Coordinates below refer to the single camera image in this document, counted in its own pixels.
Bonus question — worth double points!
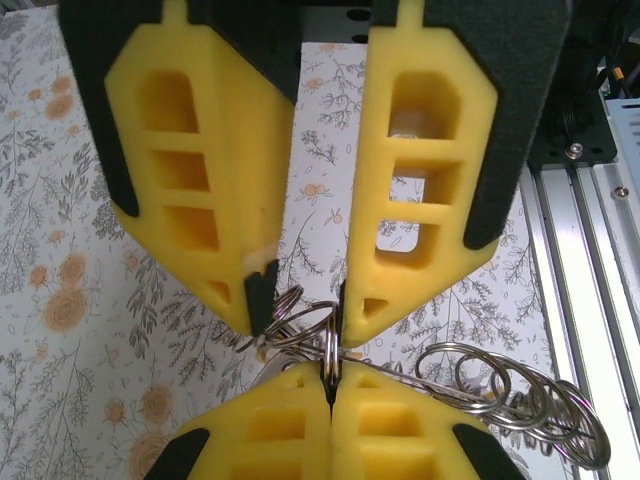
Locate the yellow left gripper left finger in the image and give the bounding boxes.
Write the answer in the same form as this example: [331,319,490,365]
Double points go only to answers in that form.
[142,360,332,480]

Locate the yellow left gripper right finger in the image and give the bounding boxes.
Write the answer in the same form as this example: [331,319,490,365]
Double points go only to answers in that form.
[329,359,521,480]

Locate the metal keyring chain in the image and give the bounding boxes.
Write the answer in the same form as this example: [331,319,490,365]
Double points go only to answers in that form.
[214,285,612,470]

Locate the floral table cover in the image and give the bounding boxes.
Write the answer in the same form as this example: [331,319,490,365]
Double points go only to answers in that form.
[0,9,556,480]

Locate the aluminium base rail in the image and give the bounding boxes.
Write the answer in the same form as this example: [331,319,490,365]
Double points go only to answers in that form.
[519,159,640,480]

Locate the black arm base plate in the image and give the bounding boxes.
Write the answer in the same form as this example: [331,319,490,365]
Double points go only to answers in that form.
[528,112,621,170]

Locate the grey slotted cable duct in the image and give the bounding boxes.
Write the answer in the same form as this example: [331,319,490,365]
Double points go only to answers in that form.
[602,97,640,211]

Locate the coloured connector wires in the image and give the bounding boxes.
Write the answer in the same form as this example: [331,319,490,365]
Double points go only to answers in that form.
[599,59,640,101]

